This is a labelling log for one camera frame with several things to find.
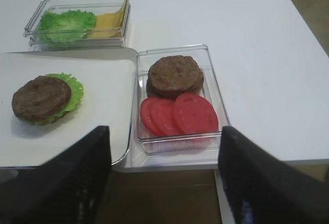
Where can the brown burger patty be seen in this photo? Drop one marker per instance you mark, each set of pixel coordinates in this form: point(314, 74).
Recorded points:
point(40, 98)
point(172, 73)
point(196, 88)

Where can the green lettuce leaf on bun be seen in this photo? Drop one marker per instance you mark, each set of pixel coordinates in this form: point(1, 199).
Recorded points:
point(77, 92)

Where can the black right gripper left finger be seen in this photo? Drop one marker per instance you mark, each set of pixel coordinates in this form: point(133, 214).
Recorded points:
point(66, 189)

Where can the red tomato slice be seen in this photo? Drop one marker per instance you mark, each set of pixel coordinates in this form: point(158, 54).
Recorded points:
point(162, 116)
point(194, 114)
point(145, 115)

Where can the red tomato slice middle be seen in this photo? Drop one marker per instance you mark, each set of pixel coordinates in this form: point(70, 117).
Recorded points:
point(162, 116)

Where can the white serving tray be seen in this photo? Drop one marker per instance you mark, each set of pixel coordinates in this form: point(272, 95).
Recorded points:
point(108, 78)

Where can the clear lettuce and cheese container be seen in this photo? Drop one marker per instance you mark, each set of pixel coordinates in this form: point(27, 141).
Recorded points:
point(97, 7)

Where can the red tomato slice left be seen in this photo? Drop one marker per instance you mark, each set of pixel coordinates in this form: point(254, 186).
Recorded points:
point(145, 115)

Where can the clear patty and tomato container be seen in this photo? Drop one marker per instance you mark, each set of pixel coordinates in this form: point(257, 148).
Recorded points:
point(141, 138)

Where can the yellow cheese slice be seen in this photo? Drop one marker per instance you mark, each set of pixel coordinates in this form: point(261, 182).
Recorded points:
point(109, 25)

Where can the red tomato slice front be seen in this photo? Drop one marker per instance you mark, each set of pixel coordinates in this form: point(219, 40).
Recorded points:
point(194, 114)

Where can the brown bottom bun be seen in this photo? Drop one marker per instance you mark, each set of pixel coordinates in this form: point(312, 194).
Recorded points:
point(54, 119)

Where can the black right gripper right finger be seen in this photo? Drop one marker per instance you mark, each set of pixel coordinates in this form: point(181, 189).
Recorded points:
point(262, 189)

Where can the green lettuce leaf in container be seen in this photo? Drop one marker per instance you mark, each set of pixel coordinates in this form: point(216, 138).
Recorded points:
point(66, 27)

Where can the brown burger patty top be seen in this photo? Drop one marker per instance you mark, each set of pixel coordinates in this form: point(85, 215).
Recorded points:
point(172, 73)

